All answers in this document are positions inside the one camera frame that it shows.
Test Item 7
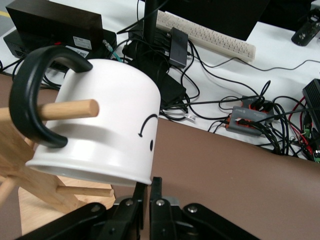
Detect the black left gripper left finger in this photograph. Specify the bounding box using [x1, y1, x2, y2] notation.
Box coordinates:
[106, 180, 148, 240]

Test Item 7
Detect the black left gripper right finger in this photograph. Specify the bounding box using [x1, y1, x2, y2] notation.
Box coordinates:
[149, 176, 176, 240]

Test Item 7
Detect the white smiley mug black handle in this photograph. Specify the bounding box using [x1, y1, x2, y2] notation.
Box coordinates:
[8, 44, 161, 188]

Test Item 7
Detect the black power brick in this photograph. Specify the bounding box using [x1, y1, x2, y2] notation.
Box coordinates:
[159, 71, 188, 110]

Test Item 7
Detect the wooden mug stand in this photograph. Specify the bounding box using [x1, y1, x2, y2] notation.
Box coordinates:
[0, 98, 115, 237]

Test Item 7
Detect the black docking hub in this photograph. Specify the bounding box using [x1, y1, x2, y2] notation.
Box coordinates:
[169, 26, 190, 69]

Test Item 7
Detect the black mini computer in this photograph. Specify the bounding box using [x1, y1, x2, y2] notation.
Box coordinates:
[2, 28, 118, 75]

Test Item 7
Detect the beige computer keyboard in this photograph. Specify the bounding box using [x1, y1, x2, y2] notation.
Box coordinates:
[155, 9, 257, 64]

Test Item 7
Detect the black finned electronics box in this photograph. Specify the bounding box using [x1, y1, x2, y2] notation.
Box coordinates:
[301, 78, 320, 119]

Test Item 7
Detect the black monitor stand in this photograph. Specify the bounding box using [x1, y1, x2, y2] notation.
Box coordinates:
[127, 0, 173, 76]

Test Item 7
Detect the dark rectangular box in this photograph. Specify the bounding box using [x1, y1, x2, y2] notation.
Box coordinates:
[5, 0, 104, 49]

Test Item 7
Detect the black monitor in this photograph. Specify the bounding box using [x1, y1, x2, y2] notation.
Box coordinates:
[159, 0, 272, 42]

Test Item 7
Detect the black handheld device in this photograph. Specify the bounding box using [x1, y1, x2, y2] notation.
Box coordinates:
[290, 8, 320, 48]

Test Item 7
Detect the black cable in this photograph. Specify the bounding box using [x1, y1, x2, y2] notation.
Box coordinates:
[258, 99, 312, 160]
[161, 98, 254, 111]

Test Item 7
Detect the teal network cable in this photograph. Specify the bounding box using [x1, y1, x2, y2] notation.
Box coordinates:
[102, 39, 124, 64]

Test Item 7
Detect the grey keyboard cable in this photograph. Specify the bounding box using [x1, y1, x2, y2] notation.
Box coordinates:
[197, 56, 320, 73]

